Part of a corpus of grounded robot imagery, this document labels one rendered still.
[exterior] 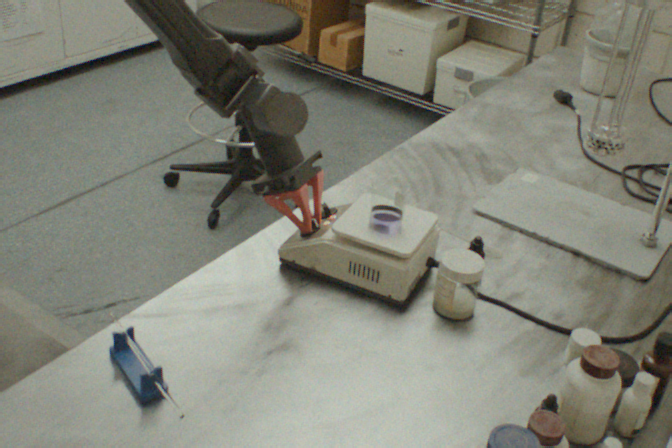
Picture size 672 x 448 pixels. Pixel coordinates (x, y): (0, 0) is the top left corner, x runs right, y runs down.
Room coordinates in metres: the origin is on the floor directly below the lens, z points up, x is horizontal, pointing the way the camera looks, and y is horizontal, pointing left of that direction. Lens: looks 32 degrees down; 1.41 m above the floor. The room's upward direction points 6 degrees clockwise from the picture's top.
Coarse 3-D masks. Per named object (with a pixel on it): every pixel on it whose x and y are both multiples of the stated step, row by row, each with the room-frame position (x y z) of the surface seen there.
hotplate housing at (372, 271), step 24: (312, 240) 0.90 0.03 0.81; (336, 240) 0.89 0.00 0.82; (432, 240) 0.93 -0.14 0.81; (288, 264) 0.91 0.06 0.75; (312, 264) 0.90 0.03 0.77; (336, 264) 0.88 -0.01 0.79; (360, 264) 0.87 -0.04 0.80; (384, 264) 0.85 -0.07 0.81; (408, 264) 0.85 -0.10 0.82; (432, 264) 0.91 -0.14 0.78; (360, 288) 0.87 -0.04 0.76; (384, 288) 0.85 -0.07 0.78; (408, 288) 0.85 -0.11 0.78
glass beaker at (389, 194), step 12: (372, 180) 0.91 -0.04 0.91; (384, 180) 0.93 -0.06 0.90; (396, 180) 0.93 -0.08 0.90; (408, 180) 0.92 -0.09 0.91; (372, 192) 0.90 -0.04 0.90; (384, 192) 0.93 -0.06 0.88; (396, 192) 0.93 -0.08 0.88; (408, 192) 0.90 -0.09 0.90; (372, 204) 0.89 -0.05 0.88; (384, 204) 0.88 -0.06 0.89; (396, 204) 0.88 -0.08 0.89; (372, 216) 0.89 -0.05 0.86; (384, 216) 0.88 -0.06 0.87; (396, 216) 0.88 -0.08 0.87; (372, 228) 0.89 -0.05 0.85; (384, 228) 0.88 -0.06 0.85; (396, 228) 0.89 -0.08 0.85
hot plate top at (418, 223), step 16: (352, 208) 0.95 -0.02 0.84; (368, 208) 0.95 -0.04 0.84; (416, 208) 0.97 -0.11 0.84; (336, 224) 0.90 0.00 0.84; (352, 224) 0.91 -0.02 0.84; (416, 224) 0.92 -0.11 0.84; (432, 224) 0.93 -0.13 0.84; (368, 240) 0.87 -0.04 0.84; (384, 240) 0.87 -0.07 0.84; (400, 240) 0.88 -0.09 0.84; (416, 240) 0.88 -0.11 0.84; (400, 256) 0.85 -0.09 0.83
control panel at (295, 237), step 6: (342, 204) 1.02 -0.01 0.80; (348, 204) 1.01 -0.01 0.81; (342, 210) 0.99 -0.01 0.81; (336, 216) 0.97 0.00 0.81; (324, 222) 0.96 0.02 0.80; (330, 222) 0.95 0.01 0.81; (324, 228) 0.93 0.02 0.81; (294, 234) 0.95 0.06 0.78; (312, 234) 0.92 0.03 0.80; (318, 234) 0.92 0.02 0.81; (288, 240) 0.93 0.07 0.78; (294, 240) 0.92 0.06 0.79; (300, 240) 0.92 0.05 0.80
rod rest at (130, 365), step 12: (120, 336) 0.70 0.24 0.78; (132, 336) 0.71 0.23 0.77; (120, 348) 0.70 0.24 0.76; (120, 360) 0.68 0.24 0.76; (132, 360) 0.68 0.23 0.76; (132, 372) 0.66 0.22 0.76; (144, 372) 0.64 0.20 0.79; (156, 372) 0.64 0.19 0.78; (132, 384) 0.64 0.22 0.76; (144, 384) 0.63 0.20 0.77; (144, 396) 0.63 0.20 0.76; (156, 396) 0.63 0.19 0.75
